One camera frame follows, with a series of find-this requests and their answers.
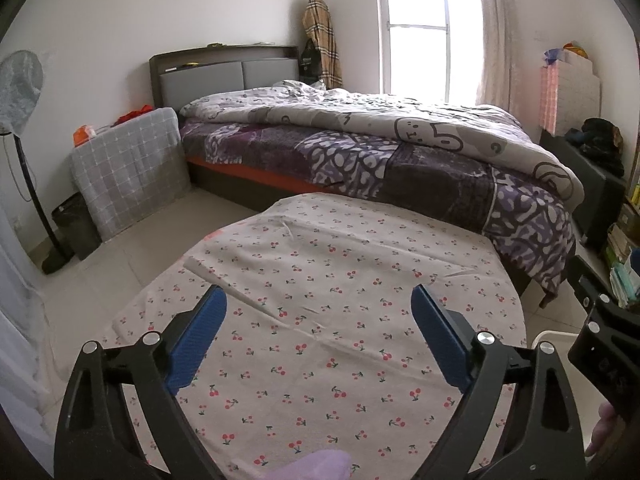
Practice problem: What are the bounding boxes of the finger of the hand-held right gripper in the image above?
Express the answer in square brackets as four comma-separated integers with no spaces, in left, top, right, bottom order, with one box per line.
[566,255,624,333]

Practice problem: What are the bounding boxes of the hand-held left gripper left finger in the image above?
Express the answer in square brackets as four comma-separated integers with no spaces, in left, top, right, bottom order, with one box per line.
[54,284,228,480]

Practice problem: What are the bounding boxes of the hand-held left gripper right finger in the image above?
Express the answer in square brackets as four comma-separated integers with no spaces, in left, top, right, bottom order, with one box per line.
[411,284,586,480]

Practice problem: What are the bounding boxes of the white trash bin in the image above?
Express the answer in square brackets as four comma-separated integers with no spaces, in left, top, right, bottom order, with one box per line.
[531,330,581,361]

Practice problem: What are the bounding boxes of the person's right hand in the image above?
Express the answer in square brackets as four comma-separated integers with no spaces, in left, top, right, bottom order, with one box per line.
[585,400,623,458]

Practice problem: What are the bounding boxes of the stacks of books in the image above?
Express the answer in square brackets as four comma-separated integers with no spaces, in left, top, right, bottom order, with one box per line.
[605,220,640,309]

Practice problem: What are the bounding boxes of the cherry print tablecloth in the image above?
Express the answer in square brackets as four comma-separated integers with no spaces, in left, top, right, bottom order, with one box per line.
[97,192,526,480]

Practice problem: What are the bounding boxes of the pile of dark clothes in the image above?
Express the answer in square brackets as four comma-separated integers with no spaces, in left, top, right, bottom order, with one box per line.
[565,117,626,178]

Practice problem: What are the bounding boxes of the purple patterned blanket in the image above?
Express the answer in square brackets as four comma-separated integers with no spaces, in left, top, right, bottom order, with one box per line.
[179,120,576,296]

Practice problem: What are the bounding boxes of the person's purple clothing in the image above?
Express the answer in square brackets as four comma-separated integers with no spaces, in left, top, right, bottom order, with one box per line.
[260,449,353,480]

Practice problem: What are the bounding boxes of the small black waste bin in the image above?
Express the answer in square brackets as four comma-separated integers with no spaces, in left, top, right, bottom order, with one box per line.
[51,192,102,261]

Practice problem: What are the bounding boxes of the white sheer cloth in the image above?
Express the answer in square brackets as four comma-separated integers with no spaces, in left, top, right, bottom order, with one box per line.
[0,230,56,461]

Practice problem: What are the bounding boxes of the cabinet under grid cloth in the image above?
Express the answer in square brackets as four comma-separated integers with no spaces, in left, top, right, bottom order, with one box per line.
[70,107,191,243]

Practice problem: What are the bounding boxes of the white pink cabinet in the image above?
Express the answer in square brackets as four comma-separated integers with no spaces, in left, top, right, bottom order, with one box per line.
[540,57,601,136]

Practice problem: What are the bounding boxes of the white cartoon print quilt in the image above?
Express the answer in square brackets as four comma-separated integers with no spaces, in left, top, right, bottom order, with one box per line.
[179,80,585,206]

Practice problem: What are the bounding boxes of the red cloth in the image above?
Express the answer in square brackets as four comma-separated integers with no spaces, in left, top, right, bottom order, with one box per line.
[112,105,153,127]

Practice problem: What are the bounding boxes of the bed with grey headboard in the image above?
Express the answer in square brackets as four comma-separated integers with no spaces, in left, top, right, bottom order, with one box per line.
[149,45,586,308]

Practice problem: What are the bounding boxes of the white curtain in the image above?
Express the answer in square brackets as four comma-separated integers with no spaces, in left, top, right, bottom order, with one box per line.
[472,0,521,116]

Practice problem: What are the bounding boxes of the window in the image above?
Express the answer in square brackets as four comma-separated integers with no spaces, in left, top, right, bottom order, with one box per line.
[372,0,488,106]

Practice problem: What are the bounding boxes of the black hanging bag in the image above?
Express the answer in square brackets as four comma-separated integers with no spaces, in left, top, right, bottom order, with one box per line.
[299,40,324,84]

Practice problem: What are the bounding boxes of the covered standing fan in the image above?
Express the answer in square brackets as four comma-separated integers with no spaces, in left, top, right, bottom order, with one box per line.
[0,50,68,276]

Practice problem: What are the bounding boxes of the plaid hanging coat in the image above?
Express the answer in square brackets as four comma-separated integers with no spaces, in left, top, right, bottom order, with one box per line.
[301,0,343,91]

